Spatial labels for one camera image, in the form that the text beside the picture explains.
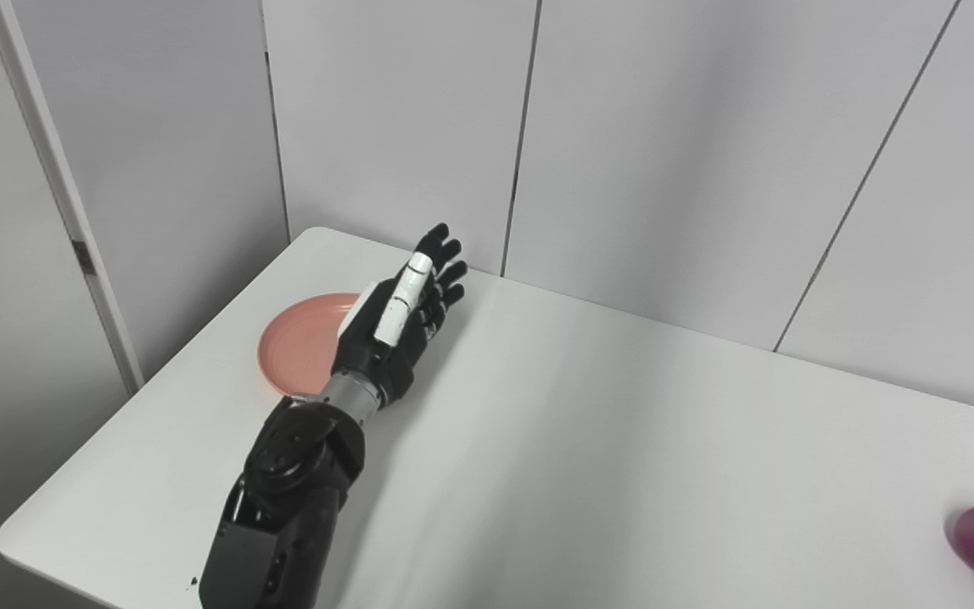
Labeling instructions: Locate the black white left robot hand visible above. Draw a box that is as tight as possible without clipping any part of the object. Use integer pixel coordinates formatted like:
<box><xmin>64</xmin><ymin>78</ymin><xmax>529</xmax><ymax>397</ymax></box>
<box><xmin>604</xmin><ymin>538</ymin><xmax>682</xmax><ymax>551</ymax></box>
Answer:
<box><xmin>331</xmin><ymin>222</ymin><xmax>469</xmax><ymax>408</ymax></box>

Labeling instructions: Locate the pink round plate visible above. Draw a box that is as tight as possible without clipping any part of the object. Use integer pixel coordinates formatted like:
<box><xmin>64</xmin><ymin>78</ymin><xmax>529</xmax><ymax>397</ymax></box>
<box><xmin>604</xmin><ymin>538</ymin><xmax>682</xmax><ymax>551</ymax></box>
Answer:
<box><xmin>258</xmin><ymin>293</ymin><xmax>363</xmax><ymax>397</ymax></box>

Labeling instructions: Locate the white partition frame post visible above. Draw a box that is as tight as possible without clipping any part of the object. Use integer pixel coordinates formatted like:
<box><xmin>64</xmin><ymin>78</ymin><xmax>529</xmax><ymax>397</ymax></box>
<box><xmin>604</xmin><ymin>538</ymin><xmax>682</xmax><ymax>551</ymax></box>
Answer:
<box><xmin>0</xmin><ymin>0</ymin><xmax>145</xmax><ymax>395</ymax></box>

